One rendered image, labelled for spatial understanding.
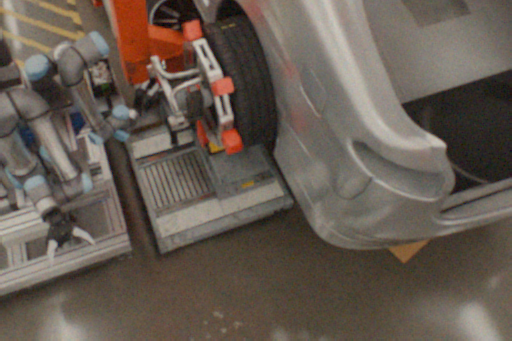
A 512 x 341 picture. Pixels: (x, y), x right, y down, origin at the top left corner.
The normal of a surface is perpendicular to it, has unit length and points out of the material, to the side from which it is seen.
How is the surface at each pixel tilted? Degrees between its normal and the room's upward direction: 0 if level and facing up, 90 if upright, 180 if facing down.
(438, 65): 20
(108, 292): 0
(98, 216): 0
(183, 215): 0
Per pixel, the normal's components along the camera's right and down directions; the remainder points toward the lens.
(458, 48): 0.12, -0.27
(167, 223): 0.00, -0.59
